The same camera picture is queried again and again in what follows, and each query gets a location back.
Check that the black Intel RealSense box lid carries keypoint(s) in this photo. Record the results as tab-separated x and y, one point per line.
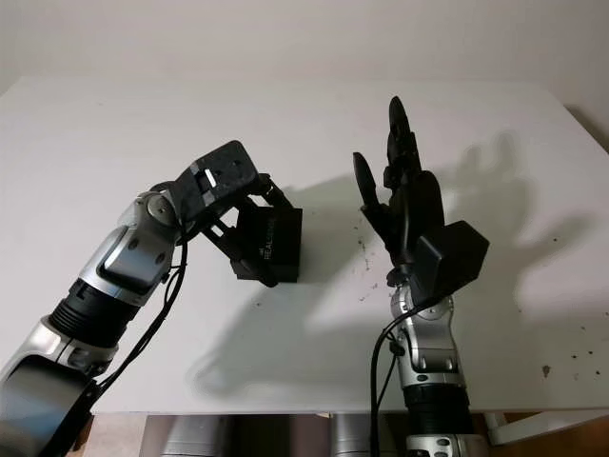
278	233

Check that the grey right robot thigh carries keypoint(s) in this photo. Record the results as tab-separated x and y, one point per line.
354	435

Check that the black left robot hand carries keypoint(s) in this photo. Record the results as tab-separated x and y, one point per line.
238	247

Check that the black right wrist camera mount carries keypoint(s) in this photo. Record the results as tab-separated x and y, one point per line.
452	262

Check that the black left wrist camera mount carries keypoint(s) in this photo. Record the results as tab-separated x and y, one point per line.
219	176

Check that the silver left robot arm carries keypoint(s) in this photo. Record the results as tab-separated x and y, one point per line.
123	257

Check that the white table leg frame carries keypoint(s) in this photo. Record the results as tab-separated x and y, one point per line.
547	426

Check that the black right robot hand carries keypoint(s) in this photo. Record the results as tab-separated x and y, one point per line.
423	209

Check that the grey robot thigh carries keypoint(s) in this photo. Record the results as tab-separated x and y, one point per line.
192	435
354	435

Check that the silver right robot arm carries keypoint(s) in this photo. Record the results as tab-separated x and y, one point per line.
428	343

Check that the grey left robot thigh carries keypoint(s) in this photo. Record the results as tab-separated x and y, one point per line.
192	435

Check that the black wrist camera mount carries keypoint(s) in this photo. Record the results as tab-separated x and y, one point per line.
219	176
452	262

